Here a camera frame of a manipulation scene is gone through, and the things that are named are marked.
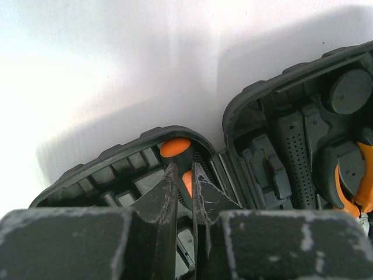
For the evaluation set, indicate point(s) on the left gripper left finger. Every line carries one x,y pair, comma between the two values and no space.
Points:
138,242

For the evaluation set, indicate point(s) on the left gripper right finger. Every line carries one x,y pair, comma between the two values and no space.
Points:
236,243

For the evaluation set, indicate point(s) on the black orange handled screwdriver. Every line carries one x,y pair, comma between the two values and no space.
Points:
180,151

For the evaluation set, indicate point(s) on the black handled long tool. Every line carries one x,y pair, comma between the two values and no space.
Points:
291,141

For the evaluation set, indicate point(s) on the black plastic tool case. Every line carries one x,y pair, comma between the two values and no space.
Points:
334,96

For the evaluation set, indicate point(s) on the orange black needle-nose pliers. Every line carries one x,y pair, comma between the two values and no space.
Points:
343,176

